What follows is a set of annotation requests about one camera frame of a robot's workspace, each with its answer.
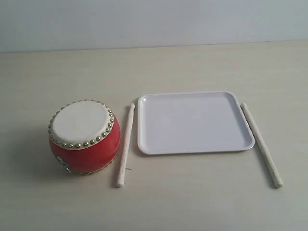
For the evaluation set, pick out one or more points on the wooden drumstick with red marks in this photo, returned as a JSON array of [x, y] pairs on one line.
[[126, 143]]

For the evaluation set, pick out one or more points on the white wooden drumstick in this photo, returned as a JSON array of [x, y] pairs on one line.
[[276, 178]]

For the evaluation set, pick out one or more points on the red drum with brass studs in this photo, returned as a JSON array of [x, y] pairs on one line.
[[84, 136]]

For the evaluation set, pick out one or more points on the white rectangular plastic tray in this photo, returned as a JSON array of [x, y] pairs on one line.
[[192, 122]]

